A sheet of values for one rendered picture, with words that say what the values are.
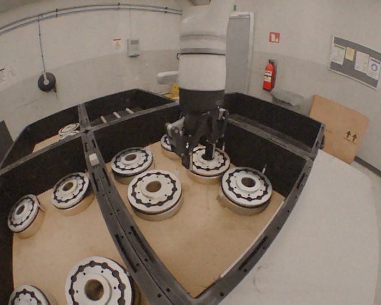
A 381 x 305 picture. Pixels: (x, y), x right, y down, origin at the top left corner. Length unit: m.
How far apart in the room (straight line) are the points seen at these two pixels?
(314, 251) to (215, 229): 0.33
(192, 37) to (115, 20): 3.65
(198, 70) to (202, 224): 0.24
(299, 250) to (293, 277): 0.08
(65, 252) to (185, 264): 0.21
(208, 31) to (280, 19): 3.03
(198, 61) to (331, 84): 2.83
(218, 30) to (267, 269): 0.47
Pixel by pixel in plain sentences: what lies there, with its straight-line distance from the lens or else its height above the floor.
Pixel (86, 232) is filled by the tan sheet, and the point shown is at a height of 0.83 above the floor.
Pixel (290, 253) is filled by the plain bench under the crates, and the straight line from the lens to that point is 0.45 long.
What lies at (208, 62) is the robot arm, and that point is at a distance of 0.22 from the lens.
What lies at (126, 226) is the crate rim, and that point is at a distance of 0.17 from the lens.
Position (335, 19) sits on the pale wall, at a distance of 3.16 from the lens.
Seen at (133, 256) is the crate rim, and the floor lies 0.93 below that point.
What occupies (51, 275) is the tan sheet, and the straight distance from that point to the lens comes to 0.33.
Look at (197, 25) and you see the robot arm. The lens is 0.22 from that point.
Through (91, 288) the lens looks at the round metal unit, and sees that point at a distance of 0.26.
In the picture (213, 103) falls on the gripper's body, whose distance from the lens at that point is 0.23.
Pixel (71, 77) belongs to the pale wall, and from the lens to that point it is 3.52.
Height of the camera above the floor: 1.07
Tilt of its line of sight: 35 degrees down
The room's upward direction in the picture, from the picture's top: straight up
